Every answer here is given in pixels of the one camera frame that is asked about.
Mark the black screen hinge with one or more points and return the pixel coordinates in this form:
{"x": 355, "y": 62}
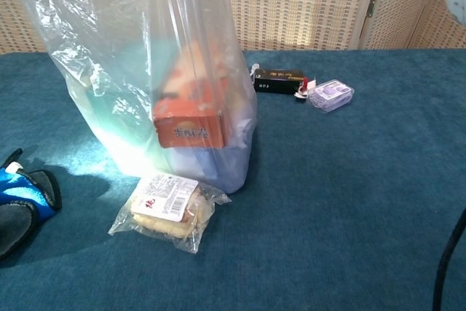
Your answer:
{"x": 370, "y": 8}

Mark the small red white packet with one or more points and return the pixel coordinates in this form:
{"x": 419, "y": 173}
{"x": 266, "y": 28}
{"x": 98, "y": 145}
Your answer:
{"x": 302, "y": 89}

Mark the teal cardboard box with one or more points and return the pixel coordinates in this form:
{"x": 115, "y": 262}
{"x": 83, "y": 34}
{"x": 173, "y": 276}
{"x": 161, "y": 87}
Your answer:
{"x": 127, "y": 107}

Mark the teal table cover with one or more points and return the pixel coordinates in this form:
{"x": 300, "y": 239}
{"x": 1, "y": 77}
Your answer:
{"x": 327, "y": 198}

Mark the clear plastic bag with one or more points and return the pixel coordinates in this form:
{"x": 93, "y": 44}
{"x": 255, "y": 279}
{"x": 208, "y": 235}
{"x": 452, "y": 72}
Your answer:
{"x": 109, "y": 34}

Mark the woven folding screen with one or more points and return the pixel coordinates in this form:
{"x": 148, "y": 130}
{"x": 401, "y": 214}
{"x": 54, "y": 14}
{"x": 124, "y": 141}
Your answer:
{"x": 309, "y": 5}

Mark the clear case purple cards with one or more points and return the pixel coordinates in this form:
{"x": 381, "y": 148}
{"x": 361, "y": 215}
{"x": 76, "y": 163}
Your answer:
{"x": 331, "y": 95}

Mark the blue black neoprene brace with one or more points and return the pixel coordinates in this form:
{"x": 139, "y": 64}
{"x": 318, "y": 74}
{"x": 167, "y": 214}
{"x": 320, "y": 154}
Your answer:
{"x": 22, "y": 187}

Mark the orange cardboard box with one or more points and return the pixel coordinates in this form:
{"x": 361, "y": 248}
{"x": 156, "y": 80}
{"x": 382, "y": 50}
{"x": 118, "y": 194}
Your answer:
{"x": 189, "y": 129}

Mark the pastry in clear wrapper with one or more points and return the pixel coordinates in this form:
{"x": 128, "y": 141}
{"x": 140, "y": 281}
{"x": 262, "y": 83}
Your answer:
{"x": 164, "y": 209}

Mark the black box gold lettering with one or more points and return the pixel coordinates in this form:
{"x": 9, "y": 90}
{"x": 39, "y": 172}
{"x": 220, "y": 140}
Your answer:
{"x": 276, "y": 83}

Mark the pale blue soft package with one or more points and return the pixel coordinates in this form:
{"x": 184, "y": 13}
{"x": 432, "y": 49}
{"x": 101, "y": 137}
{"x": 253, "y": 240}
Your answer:
{"x": 225, "y": 165}

